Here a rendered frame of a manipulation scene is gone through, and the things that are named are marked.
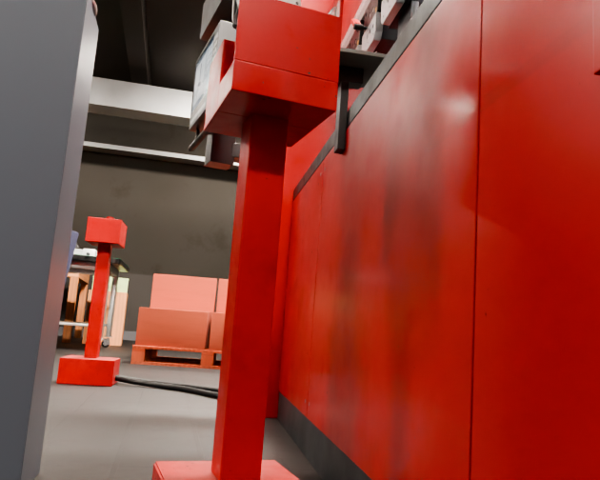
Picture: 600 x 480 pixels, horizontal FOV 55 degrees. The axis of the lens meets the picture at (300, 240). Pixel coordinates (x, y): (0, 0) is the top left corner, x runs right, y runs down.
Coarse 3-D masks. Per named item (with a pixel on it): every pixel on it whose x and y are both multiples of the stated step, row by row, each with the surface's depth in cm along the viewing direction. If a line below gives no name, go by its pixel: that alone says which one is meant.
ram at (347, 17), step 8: (336, 0) 233; (344, 0) 217; (352, 0) 201; (360, 0) 189; (368, 0) 178; (344, 8) 215; (352, 8) 200; (344, 16) 214; (352, 16) 198; (360, 16) 186; (344, 24) 212; (344, 32) 211; (352, 32) 196
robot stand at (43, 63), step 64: (0, 0) 113; (64, 0) 116; (0, 64) 112; (64, 64) 114; (0, 128) 110; (64, 128) 113; (0, 192) 108; (64, 192) 115; (0, 256) 107; (64, 256) 122; (0, 320) 106; (0, 384) 104; (0, 448) 103
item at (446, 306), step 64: (448, 0) 81; (512, 0) 62; (576, 0) 51; (448, 64) 79; (512, 64) 61; (576, 64) 50; (384, 128) 107; (448, 128) 77; (512, 128) 60; (576, 128) 49; (320, 192) 166; (384, 192) 103; (448, 192) 75; (512, 192) 58; (576, 192) 48; (320, 256) 157; (384, 256) 99; (448, 256) 73; (512, 256) 57; (576, 256) 47; (320, 320) 149; (384, 320) 96; (448, 320) 71; (512, 320) 56; (576, 320) 46; (320, 384) 141; (384, 384) 93; (448, 384) 69; (512, 384) 55; (576, 384) 46; (320, 448) 136; (384, 448) 90; (448, 448) 67; (512, 448) 54; (576, 448) 45
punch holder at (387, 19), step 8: (384, 0) 157; (392, 0) 148; (400, 0) 145; (408, 0) 144; (416, 0) 145; (384, 8) 156; (392, 8) 148; (400, 8) 148; (384, 16) 155; (392, 16) 152; (400, 16) 152; (384, 24) 156; (392, 24) 156
